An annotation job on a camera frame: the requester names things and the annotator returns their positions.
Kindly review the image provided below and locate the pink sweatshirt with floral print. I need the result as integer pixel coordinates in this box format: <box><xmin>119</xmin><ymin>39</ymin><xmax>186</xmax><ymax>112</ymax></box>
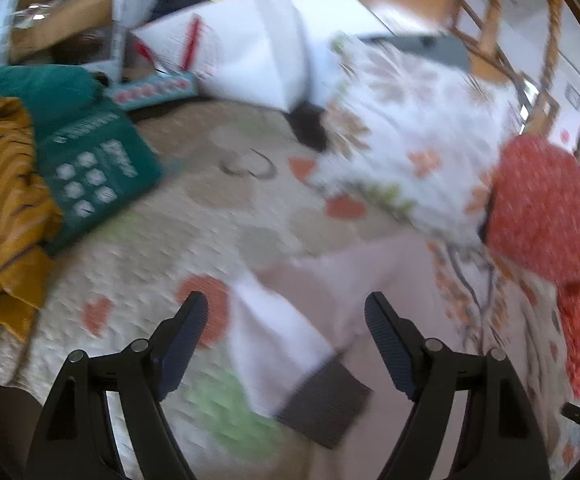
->
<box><xmin>228</xmin><ymin>231</ymin><xmax>566</xmax><ymax>480</ymax></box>

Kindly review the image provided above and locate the orange tiger-striped cloth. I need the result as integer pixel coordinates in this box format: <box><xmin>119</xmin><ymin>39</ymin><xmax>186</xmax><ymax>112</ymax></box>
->
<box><xmin>0</xmin><ymin>98</ymin><xmax>62</xmax><ymax>341</ymax></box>

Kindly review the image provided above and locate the red floral pillow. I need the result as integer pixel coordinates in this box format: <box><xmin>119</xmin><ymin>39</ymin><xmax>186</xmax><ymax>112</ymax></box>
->
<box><xmin>485</xmin><ymin>136</ymin><xmax>580</xmax><ymax>285</ymax></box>

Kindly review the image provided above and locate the green printed package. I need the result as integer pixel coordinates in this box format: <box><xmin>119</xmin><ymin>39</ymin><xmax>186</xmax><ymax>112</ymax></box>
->
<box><xmin>0</xmin><ymin>65</ymin><xmax>162</xmax><ymax>256</ymax></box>

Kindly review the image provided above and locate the quilted patchwork bedspread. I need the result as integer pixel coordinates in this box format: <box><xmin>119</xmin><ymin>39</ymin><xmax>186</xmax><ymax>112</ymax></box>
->
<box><xmin>0</xmin><ymin>102</ymin><xmax>580</xmax><ymax>479</ymax></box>

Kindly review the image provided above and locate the white floral pillow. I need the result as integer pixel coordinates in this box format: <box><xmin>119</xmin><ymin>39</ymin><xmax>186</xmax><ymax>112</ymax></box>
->
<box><xmin>308</xmin><ymin>35</ymin><xmax>522</xmax><ymax>245</ymax></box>

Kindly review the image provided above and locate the light blue dotted box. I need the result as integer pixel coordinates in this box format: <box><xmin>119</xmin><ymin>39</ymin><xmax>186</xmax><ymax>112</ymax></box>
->
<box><xmin>104</xmin><ymin>73</ymin><xmax>199</xmax><ymax>112</ymax></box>

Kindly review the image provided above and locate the cardboard box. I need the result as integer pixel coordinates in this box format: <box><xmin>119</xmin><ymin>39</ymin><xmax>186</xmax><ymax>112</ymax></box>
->
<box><xmin>9</xmin><ymin>0</ymin><xmax>113</xmax><ymax>63</ymax></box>

